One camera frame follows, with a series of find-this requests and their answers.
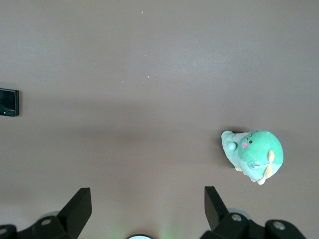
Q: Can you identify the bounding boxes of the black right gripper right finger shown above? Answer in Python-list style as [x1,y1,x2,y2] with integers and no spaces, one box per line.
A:
[200,186,307,239]

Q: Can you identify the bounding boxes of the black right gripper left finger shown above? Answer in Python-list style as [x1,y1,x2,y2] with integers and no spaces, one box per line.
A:
[0,188,92,239]

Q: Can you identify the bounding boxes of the black flip phone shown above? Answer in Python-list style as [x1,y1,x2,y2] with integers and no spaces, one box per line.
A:
[0,88,20,117]

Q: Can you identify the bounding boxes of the green dinosaur plush toy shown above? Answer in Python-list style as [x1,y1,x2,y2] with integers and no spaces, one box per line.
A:
[221,129,284,185]

